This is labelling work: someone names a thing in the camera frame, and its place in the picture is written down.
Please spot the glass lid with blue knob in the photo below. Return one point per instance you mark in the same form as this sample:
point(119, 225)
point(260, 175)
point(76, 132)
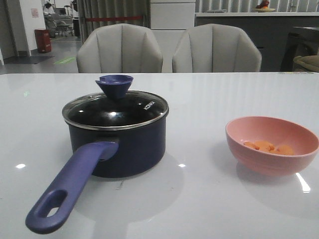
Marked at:
point(115, 107)

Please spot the orange ham slices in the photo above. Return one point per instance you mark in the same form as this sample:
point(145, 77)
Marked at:
point(268, 147)

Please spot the pink plastic bowl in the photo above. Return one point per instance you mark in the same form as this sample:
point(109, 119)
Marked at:
point(278, 132)

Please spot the left grey upholstered chair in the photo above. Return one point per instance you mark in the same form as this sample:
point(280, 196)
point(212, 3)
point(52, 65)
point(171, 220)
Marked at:
point(120, 48)

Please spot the grey upholstered chair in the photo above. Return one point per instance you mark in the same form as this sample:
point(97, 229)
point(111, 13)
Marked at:
point(215, 48)
point(120, 48)

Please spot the right grey upholstered chair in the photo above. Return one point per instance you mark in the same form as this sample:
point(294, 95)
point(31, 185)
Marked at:
point(215, 48)

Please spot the white refrigerator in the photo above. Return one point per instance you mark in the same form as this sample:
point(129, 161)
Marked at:
point(168, 20)

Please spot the red barrier tape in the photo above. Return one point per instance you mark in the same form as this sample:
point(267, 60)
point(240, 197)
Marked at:
point(122, 18)

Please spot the dark grey counter cabinet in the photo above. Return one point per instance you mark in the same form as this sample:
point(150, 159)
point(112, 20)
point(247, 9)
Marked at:
point(280, 36)

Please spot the fruit plate on counter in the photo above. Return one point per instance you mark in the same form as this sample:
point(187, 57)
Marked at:
point(263, 6)

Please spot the beige cushion seat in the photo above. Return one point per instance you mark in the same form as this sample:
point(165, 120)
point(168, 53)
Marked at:
point(306, 63)

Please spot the dark blue saucepan purple handle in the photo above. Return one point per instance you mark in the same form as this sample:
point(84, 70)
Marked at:
point(108, 154)

